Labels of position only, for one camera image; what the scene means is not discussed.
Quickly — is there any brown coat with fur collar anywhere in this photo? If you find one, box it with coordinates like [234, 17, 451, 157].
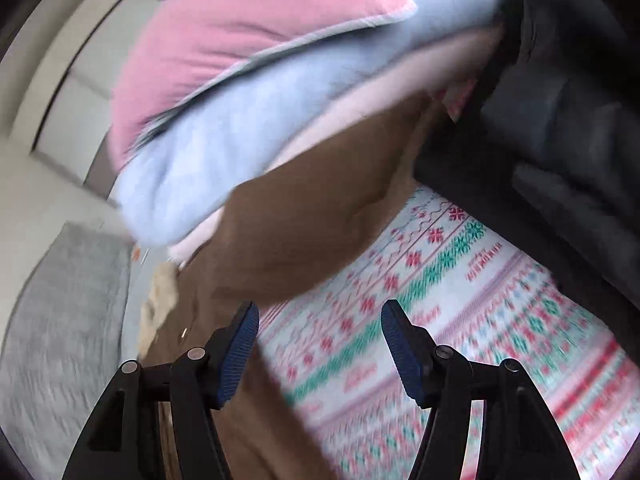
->
[144, 92, 447, 479]

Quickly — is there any grey plush bedspread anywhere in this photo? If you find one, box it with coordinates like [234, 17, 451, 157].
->
[1, 223, 130, 479]

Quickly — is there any patterned red green white blanket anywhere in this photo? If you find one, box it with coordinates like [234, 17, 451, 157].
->
[258, 186, 639, 479]

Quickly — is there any light blue fleece garment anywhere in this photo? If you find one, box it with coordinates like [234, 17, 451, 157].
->
[116, 0, 498, 246]

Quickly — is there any pale pink fleece garment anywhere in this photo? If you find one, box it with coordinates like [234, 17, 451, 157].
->
[167, 24, 501, 269]

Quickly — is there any white sliding door wardrobe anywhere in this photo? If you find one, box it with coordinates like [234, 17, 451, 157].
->
[8, 0, 162, 202]

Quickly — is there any pink velvet garment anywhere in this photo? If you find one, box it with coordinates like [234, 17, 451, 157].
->
[108, 0, 418, 170]

